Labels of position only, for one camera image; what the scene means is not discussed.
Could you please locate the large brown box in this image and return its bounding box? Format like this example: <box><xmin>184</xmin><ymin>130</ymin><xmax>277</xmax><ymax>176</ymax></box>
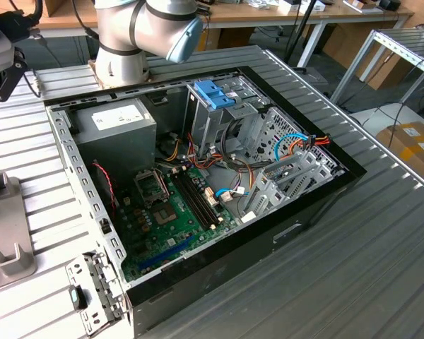
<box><xmin>321</xmin><ymin>23</ymin><xmax>411</xmax><ymax>91</ymax></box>

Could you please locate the blue expansion slot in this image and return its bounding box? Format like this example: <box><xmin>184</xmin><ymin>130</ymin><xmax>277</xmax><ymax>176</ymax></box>
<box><xmin>137</xmin><ymin>236</ymin><xmax>195</xmax><ymax>269</ymax></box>

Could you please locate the long wooden desk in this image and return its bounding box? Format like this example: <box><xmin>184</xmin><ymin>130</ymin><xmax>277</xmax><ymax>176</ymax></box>
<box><xmin>0</xmin><ymin>0</ymin><xmax>414</xmax><ymax>68</ymax></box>

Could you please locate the grey Dell power supply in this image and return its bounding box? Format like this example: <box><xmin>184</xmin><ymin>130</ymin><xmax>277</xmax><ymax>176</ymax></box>
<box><xmin>70</xmin><ymin>97</ymin><xmax>158</xmax><ymax>177</ymax></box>

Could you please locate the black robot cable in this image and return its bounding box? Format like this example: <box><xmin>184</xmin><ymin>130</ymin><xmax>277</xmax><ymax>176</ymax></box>
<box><xmin>28</xmin><ymin>0</ymin><xmax>45</xmax><ymax>28</ymax></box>

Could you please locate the blue wire with white plug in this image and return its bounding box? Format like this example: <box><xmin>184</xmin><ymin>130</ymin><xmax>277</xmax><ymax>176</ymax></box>
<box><xmin>215</xmin><ymin>189</ymin><xmax>248</xmax><ymax>204</ymax></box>

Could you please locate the grey metal drive cage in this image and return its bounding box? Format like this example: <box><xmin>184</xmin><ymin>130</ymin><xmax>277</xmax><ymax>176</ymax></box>
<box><xmin>182</xmin><ymin>79</ymin><xmax>269</xmax><ymax>163</ymax></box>

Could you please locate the black RAM slot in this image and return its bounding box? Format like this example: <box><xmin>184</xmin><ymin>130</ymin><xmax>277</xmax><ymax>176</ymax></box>
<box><xmin>182</xmin><ymin>168</ymin><xmax>223</xmax><ymax>223</ymax></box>
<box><xmin>172</xmin><ymin>170</ymin><xmax>216</xmax><ymax>229</ymax></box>

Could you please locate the metal socket cover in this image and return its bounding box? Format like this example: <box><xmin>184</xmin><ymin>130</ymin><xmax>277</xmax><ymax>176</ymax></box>
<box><xmin>133</xmin><ymin>169</ymin><xmax>170</xmax><ymax>208</ymax></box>

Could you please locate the coloured wire bundle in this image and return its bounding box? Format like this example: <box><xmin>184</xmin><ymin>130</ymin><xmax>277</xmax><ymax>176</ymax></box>
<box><xmin>155</xmin><ymin>132</ymin><xmax>257</xmax><ymax>188</ymax></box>

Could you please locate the blue data wire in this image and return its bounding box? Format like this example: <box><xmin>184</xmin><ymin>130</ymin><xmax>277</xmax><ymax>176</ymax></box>
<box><xmin>273</xmin><ymin>133</ymin><xmax>310</xmax><ymax>163</ymax></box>

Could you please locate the blue plastic drive latch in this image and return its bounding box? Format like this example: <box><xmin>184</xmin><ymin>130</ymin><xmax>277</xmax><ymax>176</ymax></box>
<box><xmin>194</xmin><ymin>80</ymin><xmax>237</xmax><ymax>110</ymax></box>

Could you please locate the cardboard box with labels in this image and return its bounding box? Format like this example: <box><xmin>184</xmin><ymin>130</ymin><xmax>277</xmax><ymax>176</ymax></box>
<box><xmin>376</xmin><ymin>121</ymin><xmax>424</xmax><ymax>181</ymax></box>

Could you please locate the hinged metal slot bracket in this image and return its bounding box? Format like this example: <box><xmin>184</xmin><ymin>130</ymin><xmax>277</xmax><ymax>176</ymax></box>
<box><xmin>65</xmin><ymin>250</ymin><xmax>130</xmax><ymax>336</ymax></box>

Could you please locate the grey parts rack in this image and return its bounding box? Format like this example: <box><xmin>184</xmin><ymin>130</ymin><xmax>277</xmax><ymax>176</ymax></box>
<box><xmin>0</xmin><ymin>171</ymin><xmax>36</xmax><ymax>294</ymax></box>

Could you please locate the metal disk bay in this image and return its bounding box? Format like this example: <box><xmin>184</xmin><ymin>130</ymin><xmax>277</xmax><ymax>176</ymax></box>
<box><xmin>245</xmin><ymin>151</ymin><xmax>340</xmax><ymax>220</ymax></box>

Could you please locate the open black PC case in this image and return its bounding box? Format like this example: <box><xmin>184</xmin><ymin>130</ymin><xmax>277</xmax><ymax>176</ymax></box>
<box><xmin>43</xmin><ymin>65</ymin><xmax>367</xmax><ymax>333</ymax></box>

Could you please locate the green motherboard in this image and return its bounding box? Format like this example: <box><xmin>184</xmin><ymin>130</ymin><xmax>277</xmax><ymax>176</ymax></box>
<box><xmin>118</xmin><ymin>165</ymin><xmax>241</xmax><ymax>283</ymax></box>

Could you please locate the black tripod stand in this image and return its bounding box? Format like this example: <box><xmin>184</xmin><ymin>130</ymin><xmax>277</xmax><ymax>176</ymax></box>
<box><xmin>284</xmin><ymin>0</ymin><xmax>319</xmax><ymax>66</ymax></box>

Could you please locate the wooden crate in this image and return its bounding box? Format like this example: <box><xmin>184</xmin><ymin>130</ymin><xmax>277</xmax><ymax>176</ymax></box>
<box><xmin>42</xmin><ymin>0</ymin><xmax>96</xmax><ymax>18</ymax></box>

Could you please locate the black case fan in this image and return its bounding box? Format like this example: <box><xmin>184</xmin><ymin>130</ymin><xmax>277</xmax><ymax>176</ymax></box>
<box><xmin>90</xmin><ymin>160</ymin><xmax>120</xmax><ymax>213</ymax></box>

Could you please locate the orange red power wire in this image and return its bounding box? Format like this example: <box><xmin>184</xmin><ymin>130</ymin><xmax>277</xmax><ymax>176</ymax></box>
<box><xmin>285</xmin><ymin>133</ymin><xmax>331</xmax><ymax>158</ymax></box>

